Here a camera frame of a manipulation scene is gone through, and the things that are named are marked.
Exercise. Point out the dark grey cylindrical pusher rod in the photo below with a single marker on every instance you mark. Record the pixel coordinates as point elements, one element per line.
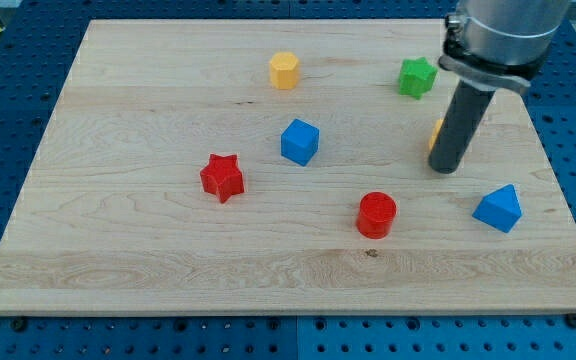
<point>463,116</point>

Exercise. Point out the yellow heart block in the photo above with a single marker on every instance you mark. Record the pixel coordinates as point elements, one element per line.
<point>435,132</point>

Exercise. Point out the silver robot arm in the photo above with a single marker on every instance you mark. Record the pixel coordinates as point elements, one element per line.
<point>489,45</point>

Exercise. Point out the green star block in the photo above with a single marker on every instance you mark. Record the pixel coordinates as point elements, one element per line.
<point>416,77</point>

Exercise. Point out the red star block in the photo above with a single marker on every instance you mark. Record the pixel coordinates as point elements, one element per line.
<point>222,177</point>

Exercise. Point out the blue triangular prism block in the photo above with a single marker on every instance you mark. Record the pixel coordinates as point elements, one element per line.
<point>500,209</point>

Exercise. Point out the red cylinder block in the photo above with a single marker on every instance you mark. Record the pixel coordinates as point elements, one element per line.
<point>377,211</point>

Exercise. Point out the blue cube block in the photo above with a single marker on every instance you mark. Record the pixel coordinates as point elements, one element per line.
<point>299,142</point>

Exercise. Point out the yellow hexagon block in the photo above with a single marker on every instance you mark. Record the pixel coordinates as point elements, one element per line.
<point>284,70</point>

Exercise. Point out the light wooden board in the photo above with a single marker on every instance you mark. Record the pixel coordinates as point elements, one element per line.
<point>112,219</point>

